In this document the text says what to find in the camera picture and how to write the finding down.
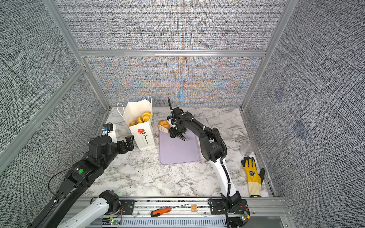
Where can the white floral paper bag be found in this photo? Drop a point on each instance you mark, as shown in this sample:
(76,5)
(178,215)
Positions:
(142,132)

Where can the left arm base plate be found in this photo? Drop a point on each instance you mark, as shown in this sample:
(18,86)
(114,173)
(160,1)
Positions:
(126,207)

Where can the white food tongs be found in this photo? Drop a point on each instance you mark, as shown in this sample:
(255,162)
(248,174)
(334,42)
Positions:
(165,130)

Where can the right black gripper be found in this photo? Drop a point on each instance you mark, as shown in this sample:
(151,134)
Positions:
(172,133)

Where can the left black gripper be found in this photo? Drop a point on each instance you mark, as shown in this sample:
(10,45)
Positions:
(130,144)

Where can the small orange block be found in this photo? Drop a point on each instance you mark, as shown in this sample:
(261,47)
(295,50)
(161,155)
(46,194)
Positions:
(194,208)

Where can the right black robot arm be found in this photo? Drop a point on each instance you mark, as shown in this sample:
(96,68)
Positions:
(213,149)

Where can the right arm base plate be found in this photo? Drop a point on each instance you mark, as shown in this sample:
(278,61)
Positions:
(218,207)

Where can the small striped bun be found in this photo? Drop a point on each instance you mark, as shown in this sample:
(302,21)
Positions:
(146,116)

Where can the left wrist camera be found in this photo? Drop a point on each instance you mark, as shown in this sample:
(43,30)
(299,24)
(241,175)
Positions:
(109,129)

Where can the striped round bun top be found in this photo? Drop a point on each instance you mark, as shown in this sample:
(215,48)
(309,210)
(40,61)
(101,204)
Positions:
(140,120)

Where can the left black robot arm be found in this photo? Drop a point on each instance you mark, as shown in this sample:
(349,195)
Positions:
(80,176)

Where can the orange handled screwdriver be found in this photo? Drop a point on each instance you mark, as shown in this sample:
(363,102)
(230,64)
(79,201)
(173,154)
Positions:
(159,212)

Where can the aluminium front rail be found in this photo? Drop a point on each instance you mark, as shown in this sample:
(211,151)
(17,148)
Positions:
(90,212)

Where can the yellow white object right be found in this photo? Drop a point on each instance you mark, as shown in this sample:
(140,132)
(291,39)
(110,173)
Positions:
(255,178)

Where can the lilac plastic tray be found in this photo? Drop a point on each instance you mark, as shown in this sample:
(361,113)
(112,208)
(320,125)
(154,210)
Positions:
(177,151)

